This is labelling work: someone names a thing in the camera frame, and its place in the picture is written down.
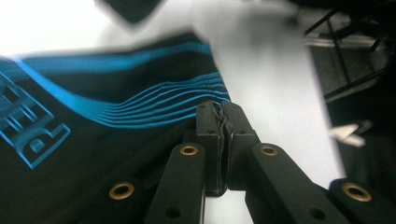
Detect small white object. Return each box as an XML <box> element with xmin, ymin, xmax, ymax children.
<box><xmin>328</xmin><ymin>120</ymin><xmax>373</xmax><ymax>147</ymax></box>

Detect black metal stand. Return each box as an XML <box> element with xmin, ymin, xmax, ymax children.
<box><xmin>303</xmin><ymin>7</ymin><xmax>396</xmax><ymax>102</ymax></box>

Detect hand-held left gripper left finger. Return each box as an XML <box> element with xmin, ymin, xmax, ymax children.
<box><xmin>183</xmin><ymin>100</ymin><xmax>231</xmax><ymax>198</ymax></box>

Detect black shorts with blue stripes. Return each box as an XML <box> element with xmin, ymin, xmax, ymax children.
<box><xmin>0</xmin><ymin>31</ymin><xmax>232</xmax><ymax>224</ymax></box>

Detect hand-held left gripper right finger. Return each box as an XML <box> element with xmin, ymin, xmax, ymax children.
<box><xmin>221</xmin><ymin>100</ymin><xmax>262</xmax><ymax>191</ymax></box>

